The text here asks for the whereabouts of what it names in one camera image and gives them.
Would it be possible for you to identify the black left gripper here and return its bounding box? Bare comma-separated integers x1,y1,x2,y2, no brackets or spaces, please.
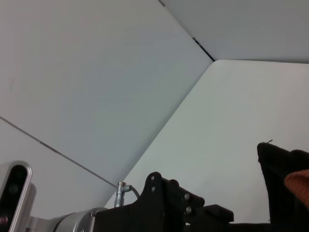
93,171,235,232

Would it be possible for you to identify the black bag with orange handles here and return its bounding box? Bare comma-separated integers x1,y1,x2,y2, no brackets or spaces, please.
231,139,309,232

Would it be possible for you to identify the left gripper cable with connector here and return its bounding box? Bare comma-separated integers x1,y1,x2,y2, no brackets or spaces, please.
115,181,141,209

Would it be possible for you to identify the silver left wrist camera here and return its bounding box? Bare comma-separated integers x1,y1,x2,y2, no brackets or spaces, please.
0,160,37,232

